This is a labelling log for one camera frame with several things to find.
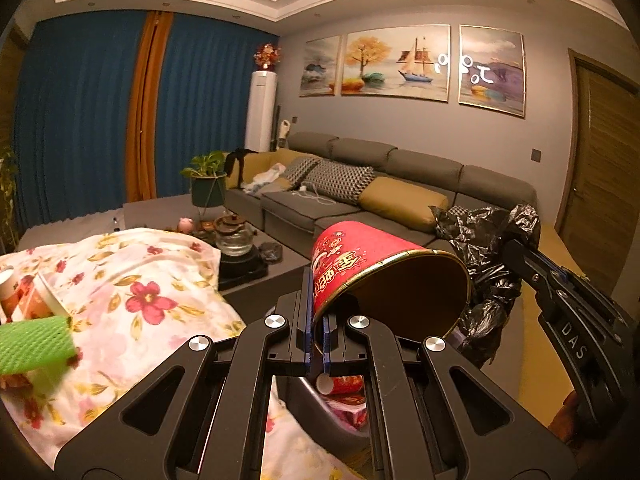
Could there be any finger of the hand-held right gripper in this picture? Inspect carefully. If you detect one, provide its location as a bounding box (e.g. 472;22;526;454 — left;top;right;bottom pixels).
502;254;567;312
505;239;588;287

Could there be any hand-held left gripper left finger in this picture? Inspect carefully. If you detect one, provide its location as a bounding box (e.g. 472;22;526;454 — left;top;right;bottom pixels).
54;266;316;480

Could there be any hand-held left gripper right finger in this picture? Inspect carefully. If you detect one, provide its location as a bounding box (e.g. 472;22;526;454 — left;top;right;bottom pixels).
320;310;568;480

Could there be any small red paper cup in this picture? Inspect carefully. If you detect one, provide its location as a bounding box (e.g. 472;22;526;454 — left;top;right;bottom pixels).
315;374;365;396

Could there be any black plastic bag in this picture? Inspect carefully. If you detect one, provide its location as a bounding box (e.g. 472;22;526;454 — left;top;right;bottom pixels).
429;204;542;366

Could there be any red plastic bag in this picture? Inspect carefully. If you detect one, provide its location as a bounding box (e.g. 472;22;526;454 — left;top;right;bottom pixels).
330;394;371;431

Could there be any grey plastic trash bin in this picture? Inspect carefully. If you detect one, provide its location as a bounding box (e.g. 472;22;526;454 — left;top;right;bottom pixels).
277;375;373;461

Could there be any large red paper bucket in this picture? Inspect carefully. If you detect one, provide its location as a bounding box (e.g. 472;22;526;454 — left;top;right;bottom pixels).
310;220;472;348

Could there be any green foam net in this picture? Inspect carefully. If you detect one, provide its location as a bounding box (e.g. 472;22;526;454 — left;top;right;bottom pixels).
0;316;73;376

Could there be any black teapot base tray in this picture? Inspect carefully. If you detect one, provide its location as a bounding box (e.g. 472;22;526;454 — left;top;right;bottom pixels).
217;245;268;291

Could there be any wooden door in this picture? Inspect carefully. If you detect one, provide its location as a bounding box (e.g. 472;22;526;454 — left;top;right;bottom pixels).
555;49;640;281

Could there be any glass teapot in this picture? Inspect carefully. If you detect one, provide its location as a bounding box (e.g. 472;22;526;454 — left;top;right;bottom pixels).
214;214;258;257

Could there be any grey sectional sofa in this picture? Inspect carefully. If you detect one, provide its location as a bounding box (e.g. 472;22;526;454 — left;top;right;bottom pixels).
222;131;601;431

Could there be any yellow cushion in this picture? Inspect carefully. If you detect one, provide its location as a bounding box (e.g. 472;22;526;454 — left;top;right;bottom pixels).
359;176;450;233

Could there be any floral printed blanket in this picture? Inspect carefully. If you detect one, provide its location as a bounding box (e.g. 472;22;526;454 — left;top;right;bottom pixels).
0;227;321;480

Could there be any long patterned cushion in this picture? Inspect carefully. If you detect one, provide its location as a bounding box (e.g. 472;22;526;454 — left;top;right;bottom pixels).
302;160;376;206

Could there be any white cloth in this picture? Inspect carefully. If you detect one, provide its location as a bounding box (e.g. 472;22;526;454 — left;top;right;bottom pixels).
245;162;288;193

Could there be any small patterned cushion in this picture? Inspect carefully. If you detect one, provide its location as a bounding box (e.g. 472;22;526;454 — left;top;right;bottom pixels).
282;156;321;186

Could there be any potted plant in dark pot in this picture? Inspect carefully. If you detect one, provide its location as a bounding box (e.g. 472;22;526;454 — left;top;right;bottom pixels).
181;151;228;208

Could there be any dark clothing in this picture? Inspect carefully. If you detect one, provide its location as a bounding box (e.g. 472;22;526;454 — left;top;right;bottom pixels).
224;147;258;188

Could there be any framed purple whale painting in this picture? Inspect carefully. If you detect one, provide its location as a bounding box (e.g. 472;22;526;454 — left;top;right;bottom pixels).
457;24;527;120

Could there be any white handheld vacuum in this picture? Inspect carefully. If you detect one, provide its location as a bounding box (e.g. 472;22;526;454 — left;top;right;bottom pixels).
270;105;292;152

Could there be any white tower air conditioner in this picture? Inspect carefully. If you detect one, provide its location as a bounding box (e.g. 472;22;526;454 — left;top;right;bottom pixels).
245;71;278;153

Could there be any wide framed sailboat painting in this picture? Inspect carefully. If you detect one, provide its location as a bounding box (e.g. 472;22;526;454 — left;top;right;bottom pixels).
341;24;451;103

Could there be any blue curtain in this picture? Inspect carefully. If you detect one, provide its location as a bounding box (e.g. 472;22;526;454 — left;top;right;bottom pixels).
157;15;281;201
15;12;146;241

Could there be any small framed landscape painting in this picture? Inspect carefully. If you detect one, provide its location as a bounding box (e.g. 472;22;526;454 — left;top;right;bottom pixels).
299;35;343;98

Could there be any orange curtain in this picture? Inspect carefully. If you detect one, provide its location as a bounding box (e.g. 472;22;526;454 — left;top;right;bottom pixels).
125;10;173;203

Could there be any red gold flower ornament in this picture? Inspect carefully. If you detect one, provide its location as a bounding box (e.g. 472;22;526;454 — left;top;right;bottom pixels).
252;42;281;72

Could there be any white charger cable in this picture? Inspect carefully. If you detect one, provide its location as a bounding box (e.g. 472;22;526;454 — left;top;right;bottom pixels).
295;185;341;207

